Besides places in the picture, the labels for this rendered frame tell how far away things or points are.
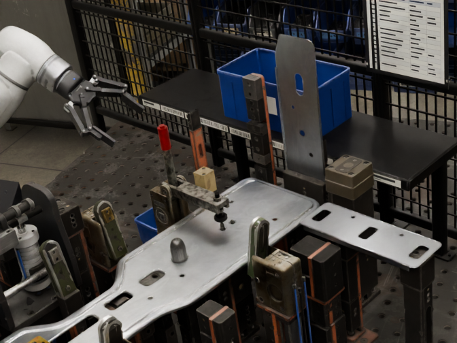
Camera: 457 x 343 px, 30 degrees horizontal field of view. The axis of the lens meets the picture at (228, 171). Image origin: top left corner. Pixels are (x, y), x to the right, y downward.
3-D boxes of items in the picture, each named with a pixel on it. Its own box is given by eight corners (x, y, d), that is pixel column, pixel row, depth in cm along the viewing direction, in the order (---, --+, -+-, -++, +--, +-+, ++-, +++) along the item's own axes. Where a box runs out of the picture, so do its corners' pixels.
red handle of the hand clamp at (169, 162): (170, 194, 185) (158, 130, 178) (163, 192, 187) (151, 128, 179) (184, 186, 188) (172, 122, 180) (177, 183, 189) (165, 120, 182)
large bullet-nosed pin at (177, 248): (180, 271, 172) (175, 244, 169) (170, 265, 175) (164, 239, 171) (192, 263, 174) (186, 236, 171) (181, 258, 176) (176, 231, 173)
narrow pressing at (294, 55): (324, 183, 192) (312, 41, 175) (285, 169, 199) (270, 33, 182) (326, 182, 192) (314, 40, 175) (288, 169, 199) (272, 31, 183)
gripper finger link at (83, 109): (83, 91, 226) (79, 92, 225) (93, 128, 222) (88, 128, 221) (81, 99, 229) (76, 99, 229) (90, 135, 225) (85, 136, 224)
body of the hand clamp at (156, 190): (192, 322, 202) (166, 197, 185) (172, 312, 207) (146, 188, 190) (209, 309, 206) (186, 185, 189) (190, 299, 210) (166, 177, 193)
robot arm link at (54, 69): (34, 88, 229) (52, 101, 229) (38, 69, 222) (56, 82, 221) (55, 67, 234) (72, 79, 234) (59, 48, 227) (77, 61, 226)
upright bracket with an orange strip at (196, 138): (220, 295, 210) (189, 113, 186) (216, 292, 211) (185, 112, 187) (228, 288, 212) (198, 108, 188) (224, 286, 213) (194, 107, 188)
